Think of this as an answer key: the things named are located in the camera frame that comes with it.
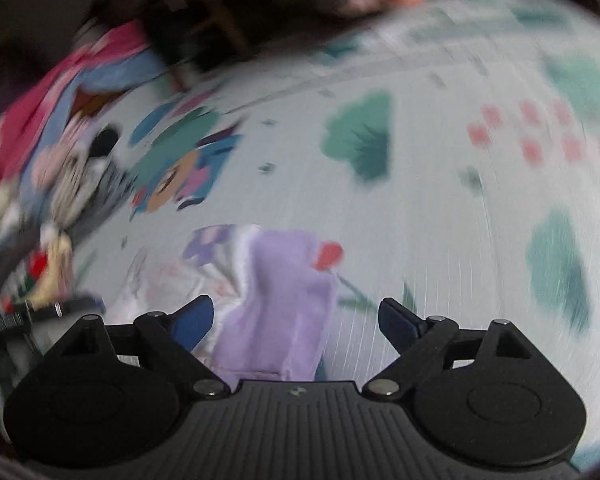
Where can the folded yellow red green clothes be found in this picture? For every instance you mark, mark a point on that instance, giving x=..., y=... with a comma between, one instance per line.
x=36, y=259

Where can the grey folded garment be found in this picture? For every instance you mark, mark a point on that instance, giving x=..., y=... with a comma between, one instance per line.
x=113, y=190

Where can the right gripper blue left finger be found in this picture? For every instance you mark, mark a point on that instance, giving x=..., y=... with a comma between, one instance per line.
x=167, y=342

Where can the folded pink beige clothes stack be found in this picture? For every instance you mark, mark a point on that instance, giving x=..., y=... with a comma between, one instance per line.
x=65, y=175

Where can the wooden chair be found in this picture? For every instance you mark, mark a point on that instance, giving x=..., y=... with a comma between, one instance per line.
x=189, y=35

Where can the black sock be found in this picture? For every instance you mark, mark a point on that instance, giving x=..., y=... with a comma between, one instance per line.
x=104, y=142

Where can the white floral purple-trim pants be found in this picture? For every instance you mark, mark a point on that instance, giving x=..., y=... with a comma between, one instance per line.
x=273, y=293

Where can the pink and blue blanket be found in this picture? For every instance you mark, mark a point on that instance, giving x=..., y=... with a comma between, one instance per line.
x=120, y=60

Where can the cartoon animal play mat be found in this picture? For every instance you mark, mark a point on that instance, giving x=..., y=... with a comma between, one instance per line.
x=452, y=151

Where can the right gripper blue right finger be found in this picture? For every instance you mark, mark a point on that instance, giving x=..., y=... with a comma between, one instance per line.
x=420, y=345

